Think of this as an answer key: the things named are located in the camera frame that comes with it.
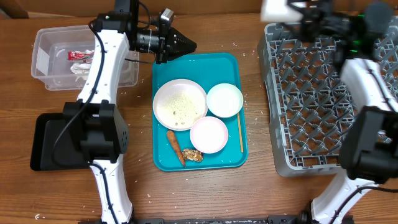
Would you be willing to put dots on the grey dish rack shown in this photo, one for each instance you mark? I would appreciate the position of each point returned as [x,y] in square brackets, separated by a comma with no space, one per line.
[311,109]

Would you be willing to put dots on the red snack wrapper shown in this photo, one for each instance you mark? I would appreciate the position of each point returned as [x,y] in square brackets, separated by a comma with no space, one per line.
[77,55]

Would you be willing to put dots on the small pink plate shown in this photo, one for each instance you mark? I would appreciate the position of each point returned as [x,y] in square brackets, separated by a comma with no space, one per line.
[209,135]

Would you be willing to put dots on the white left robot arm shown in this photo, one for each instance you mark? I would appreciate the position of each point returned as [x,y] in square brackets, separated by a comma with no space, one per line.
[93,122]

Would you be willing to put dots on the orange carrot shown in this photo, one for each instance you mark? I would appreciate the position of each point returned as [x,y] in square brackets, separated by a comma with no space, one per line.
[175,146]

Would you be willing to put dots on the clear plastic bin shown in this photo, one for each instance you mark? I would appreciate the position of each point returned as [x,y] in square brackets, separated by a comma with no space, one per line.
[50,62]

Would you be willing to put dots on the brown food scrap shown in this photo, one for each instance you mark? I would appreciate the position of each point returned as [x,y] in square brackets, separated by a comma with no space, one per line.
[192,155]

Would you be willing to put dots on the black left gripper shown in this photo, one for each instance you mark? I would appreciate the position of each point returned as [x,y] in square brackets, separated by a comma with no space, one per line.
[168,43]

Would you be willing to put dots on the white napkin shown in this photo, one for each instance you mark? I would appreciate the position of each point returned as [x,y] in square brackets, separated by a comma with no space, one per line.
[81,68]

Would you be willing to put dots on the pale green bowl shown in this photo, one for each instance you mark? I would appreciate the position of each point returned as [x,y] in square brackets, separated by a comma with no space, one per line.
[224,100]

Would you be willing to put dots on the white cup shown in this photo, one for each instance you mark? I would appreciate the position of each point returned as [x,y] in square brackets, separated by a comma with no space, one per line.
[278,11]

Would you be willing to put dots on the wooden chopstick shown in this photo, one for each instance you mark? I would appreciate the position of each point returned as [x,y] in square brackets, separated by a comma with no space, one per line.
[240,133]

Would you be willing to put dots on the large white plate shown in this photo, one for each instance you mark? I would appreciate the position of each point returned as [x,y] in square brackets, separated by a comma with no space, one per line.
[179,103]

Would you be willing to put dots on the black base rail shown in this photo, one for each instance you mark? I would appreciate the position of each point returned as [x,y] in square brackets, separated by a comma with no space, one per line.
[273,219]

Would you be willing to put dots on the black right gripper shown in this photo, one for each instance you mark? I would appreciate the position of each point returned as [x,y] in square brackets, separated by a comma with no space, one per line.
[318,20]

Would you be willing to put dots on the black tray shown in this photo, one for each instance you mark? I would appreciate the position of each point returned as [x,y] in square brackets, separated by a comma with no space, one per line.
[50,153]

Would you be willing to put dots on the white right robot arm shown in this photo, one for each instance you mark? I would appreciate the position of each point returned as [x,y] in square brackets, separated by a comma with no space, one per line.
[368,154]

